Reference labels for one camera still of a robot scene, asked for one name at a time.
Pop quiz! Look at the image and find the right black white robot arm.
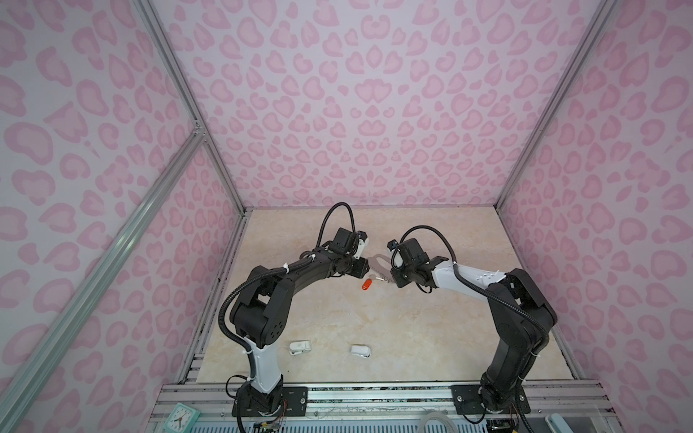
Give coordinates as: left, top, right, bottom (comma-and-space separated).
387, 238, 557, 413

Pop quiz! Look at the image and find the white key tag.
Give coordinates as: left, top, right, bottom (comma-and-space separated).
349, 345, 372, 358
289, 340, 311, 357

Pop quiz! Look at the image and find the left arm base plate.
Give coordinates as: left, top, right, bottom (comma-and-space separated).
232, 385, 308, 418

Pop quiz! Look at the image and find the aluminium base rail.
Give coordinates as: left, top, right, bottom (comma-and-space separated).
141, 380, 624, 433

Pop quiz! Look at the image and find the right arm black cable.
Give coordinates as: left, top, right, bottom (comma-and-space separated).
389, 224, 552, 358

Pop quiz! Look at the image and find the silver carabiner keyring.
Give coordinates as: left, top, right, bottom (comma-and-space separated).
367, 254, 395, 283

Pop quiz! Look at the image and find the right white key tag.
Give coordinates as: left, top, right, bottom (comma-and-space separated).
349, 345, 372, 358

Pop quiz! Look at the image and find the diagonal aluminium frame bar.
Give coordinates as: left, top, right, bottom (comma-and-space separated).
1, 133, 205, 432

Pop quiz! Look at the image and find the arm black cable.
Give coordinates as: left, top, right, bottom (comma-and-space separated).
217, 201, 357, 380
389, 224, 552, 358

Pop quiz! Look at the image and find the left white key tag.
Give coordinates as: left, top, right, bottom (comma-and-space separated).
289, 340, 311, 357

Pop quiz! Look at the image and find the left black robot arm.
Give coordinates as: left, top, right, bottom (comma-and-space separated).
218, 228, 369, 397

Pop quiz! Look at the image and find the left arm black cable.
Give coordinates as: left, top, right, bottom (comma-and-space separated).
217, 201, 357, 380

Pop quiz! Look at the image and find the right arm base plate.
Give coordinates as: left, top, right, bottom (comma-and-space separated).
450, 384, 531, 416

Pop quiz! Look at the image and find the small green clock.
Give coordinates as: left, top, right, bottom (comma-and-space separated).
164, 402, 201, 433

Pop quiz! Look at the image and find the clear plastic tube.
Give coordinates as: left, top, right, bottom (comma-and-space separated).
416, 411, 458, 433

